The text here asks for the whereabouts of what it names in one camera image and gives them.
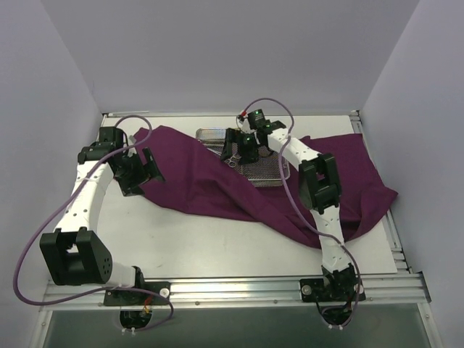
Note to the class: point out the wire mesh instrument tray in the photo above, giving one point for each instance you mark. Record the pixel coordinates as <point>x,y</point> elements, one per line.
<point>264,173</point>

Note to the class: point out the purple cloth wrap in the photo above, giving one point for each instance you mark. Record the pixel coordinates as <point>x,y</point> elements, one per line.
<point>198,183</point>

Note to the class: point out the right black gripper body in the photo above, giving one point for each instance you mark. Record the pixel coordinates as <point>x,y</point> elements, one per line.
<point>241,146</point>

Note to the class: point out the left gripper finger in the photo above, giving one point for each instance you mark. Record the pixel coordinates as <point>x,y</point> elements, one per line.
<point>151,168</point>
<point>131,190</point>

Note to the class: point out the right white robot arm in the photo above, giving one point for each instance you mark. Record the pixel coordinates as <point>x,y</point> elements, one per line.
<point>319,190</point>

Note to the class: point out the front aluminium rail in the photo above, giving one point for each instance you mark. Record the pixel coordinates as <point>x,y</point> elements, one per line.
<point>189,293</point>

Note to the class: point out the back aluminium rail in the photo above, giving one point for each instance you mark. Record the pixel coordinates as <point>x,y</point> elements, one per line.
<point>122,114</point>

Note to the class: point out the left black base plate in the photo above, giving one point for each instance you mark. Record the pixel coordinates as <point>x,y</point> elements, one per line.
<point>159,291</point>

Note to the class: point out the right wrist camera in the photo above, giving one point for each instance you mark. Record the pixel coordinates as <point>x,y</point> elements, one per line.
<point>257,120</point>

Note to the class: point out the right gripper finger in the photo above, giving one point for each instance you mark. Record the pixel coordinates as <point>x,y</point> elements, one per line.
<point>231,136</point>
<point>248,151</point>

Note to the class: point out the steel surgical scissors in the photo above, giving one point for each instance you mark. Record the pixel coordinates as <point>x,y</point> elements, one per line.
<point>233,161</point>

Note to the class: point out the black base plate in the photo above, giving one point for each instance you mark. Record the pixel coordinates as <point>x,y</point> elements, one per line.
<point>324,290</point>
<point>159,291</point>

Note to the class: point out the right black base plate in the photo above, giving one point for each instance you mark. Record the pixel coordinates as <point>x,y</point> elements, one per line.
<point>324,290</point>

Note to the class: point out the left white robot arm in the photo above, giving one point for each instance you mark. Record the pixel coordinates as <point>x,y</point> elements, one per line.
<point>73,252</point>

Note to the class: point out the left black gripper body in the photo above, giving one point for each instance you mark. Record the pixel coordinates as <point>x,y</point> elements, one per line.
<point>137,172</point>

